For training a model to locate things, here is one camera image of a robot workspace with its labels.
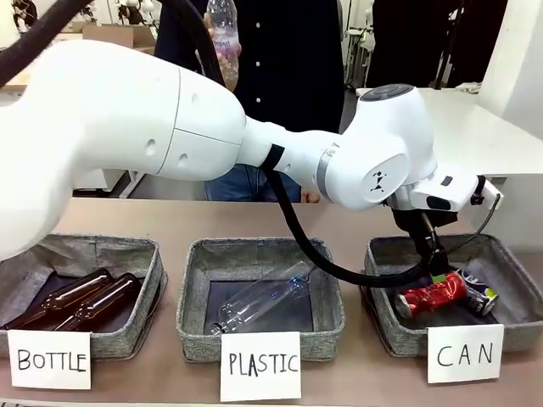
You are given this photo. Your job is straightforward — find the pink-labelled clear plastic bottle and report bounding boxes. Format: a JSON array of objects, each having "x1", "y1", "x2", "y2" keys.
[{"x1": 204, "y1": 0, "x2": 244, "y2": 91}]

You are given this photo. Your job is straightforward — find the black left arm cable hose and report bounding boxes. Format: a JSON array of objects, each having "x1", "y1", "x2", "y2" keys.
[{"x1": 0, "y1": 0, "x2": 434, "y2": 290}]

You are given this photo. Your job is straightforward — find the thin black camera cable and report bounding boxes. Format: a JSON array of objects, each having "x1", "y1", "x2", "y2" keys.
[{"x1": 440, "y1": 193, "x2": 505, "y2": 258}]

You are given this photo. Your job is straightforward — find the person's blue jeans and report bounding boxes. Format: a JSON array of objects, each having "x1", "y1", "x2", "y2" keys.
[{"x1": 203, "y1": 164, "x2": 307, "y2": 204}]

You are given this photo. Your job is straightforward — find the white paper sign BOTTLE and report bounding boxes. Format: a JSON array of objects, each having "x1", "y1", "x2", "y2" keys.
[{"x1": 7, "y1": 329, "x2": 93, "y2": 391}]

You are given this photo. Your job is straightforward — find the black curtain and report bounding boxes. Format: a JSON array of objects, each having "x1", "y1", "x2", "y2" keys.
[{"x1": 365, "y1": 0, "x2": 509, "y2": 89}]

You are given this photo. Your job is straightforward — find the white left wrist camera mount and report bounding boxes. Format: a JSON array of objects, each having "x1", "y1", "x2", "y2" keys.
[{"x1": 467, "y1": 173, "x2": 506, "y2": 209}]

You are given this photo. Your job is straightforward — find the white paper sign CAN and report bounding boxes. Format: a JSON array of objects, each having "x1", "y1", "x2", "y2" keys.
[{"x1": 426, "y1": 323, "x2": 506, "y2": 385}]

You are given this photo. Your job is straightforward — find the white background table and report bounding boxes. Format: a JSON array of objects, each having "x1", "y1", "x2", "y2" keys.
[{"x1": 355, "y1": 86, "x2": 543, "y2": 180}]

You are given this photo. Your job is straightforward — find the dark green-topped drink can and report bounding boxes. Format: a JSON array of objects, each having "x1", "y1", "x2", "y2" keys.
[{"x1": 457, "y1": 267, "x2": 501, "y2": 318}]

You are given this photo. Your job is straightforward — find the brown glass bottle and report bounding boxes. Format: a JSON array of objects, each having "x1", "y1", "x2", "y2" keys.
[
  {"x1": 1, "y1": 268, "x2": 115, "y2": 331},
  {"x1": 51, "y1": 272, "x2": 143, "y2": 332}
]

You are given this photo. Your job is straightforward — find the grey fabric basket can label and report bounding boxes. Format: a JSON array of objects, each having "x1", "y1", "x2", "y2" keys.
[{"x1": 357, "y1": 232, "x2": 543, "y2": 360}]

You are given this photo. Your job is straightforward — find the crushed red drink can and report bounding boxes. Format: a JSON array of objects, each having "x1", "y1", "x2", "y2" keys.
[{"x1": 395, "y1": 270, "x2": 468, "y2": 320}]

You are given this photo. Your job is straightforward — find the person's right hand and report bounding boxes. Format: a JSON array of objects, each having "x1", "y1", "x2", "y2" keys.
[{"x1": 202, "y1": 11, "x2": 244, "y2": 59}]

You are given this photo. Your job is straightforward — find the grey fabric basket bottle label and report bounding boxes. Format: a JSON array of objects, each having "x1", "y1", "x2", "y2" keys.
[{"x1": 0, "y1": 232, "x2": 170, "y2": 362}]

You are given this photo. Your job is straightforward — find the open cardboard box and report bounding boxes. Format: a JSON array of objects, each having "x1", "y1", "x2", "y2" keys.
[{"x1": 81, "y1": 22, "x2": 157, "y2": 57}]

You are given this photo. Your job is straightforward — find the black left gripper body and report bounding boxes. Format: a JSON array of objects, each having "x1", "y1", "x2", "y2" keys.
[{"x1": 390, "y1": 198, "x2": 458, "y2": 259}]

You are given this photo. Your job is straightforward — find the white paper sign PLASTIC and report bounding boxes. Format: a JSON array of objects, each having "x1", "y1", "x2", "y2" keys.
[{"x1": 219, "y1": 331, "x2": 303, "y2": 404}]

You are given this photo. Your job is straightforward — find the grey fabric basket plastic label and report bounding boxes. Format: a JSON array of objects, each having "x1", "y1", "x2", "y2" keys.
[{"x1": 176, "y1": 236, "x2": 347, "y2": 364}]

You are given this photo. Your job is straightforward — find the person in dark shirt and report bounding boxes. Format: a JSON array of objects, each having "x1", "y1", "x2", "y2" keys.
[{"x1": 153, "y1": 0, "x2": 345, "y2": 135}]

